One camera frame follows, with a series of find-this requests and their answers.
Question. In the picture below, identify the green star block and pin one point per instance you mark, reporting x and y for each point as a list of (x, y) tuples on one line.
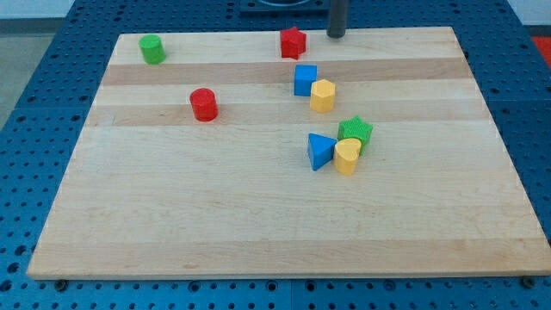
[(355, 128)]

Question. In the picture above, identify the red star block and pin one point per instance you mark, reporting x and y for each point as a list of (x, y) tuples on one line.
[(292, 43)]

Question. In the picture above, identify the blue triangle block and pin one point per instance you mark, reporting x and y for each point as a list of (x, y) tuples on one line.
[(320, 150)]

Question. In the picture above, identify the wooden board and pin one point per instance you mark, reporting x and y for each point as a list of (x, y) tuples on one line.
[(152, 193)]

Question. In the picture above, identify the yellow heart block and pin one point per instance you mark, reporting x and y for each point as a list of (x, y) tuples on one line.
[(346, 155)]

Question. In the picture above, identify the yellow hexagon block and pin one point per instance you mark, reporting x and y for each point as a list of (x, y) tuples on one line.
[(322, 97)]

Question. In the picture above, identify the blue cube block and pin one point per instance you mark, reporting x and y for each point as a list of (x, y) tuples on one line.
[(304, 77)]

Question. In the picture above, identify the red cylinder block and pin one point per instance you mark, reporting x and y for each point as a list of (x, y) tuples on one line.
[(204, 105)]

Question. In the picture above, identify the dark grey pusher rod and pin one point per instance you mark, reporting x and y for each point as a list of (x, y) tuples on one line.
[(337, 18)]

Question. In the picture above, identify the green cylinder block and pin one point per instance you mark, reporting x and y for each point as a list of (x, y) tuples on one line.
[(152, 49)]

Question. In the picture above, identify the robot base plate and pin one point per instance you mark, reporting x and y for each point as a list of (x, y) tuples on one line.
[(282, 7)]

